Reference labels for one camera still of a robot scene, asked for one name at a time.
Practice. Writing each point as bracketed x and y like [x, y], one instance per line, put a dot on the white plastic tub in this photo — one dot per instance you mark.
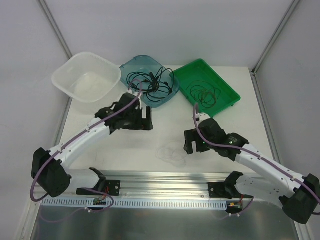
[89, 80]

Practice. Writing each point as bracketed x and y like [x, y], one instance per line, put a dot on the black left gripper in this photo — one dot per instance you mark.
[146, 122]

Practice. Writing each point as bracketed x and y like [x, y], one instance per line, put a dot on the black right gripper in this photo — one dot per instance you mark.
[191, 140]

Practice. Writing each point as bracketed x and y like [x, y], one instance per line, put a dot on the white slotted cable duct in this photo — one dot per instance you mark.
[136, 203]

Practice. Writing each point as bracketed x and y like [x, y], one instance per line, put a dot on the aluminium mounting rail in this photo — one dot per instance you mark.
[150, 182]

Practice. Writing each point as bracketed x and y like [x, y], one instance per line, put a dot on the teal translucent plastic tray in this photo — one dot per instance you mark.
[158, 83]

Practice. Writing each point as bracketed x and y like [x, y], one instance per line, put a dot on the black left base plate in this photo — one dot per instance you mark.
[112, 187]

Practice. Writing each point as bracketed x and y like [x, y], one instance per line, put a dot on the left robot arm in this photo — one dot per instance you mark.
[51, 168]

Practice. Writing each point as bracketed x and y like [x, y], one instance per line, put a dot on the aluminium frame post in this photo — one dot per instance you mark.
[54, 26]
[276, 34]

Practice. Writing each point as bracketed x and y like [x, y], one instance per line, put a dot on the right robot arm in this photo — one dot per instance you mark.
[297, 195]

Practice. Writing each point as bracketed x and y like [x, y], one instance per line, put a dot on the right aluminium frame post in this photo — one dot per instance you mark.
[276, 34]

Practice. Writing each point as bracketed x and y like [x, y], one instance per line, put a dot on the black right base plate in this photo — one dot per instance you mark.
[216, 189]

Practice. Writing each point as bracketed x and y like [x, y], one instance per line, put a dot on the left aluminium frame post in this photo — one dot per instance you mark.
[54, 26]

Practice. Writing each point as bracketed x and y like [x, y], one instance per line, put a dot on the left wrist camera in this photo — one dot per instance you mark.
[135, 95]

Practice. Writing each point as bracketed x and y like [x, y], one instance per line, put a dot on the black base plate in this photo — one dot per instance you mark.
[112, 187]
[216, 189]

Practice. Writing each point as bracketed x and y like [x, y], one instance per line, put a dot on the green plastic tray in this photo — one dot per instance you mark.
[201, 85]

